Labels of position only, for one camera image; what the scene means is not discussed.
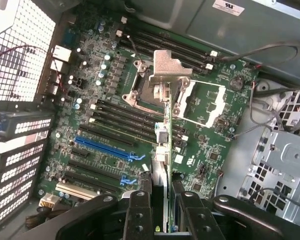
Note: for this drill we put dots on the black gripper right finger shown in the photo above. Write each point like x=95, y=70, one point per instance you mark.
x=215, y=222

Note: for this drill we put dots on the coin cell battery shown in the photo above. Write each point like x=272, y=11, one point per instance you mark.
x=237, y=83

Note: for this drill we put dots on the white PCI slot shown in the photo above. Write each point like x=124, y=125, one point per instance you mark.
x=75, y=192

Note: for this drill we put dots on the CPU socket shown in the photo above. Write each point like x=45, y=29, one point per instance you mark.
x=140, y=87

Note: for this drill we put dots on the green motherboard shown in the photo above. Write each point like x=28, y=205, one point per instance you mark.
x=215, y=155

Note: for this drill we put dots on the silver disk bay cage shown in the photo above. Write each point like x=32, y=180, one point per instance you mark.
x=285, y=155

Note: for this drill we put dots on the open black PC case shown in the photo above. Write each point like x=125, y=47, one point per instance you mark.
x=240, y=25

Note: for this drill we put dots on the blue expansion slot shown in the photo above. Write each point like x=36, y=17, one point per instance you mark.
x=102, y=148

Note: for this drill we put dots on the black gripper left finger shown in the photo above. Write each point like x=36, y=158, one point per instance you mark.
x=102, y=220

